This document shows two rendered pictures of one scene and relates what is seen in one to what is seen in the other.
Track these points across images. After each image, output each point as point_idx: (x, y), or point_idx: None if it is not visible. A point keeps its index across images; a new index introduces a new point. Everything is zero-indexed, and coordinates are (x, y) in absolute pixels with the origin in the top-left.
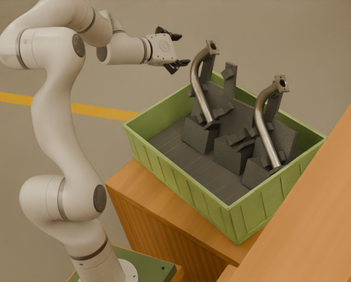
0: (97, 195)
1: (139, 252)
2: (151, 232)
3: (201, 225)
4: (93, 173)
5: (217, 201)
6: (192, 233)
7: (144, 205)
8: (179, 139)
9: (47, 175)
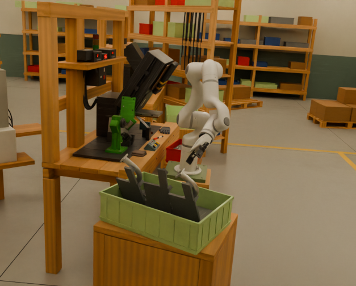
0: (177, 115)
1: (184, 182)
2: None
3: None
4: (181, 113)
5: (150, 173)
6: None
7: None
8: (201, 218)
9: (200, 113)
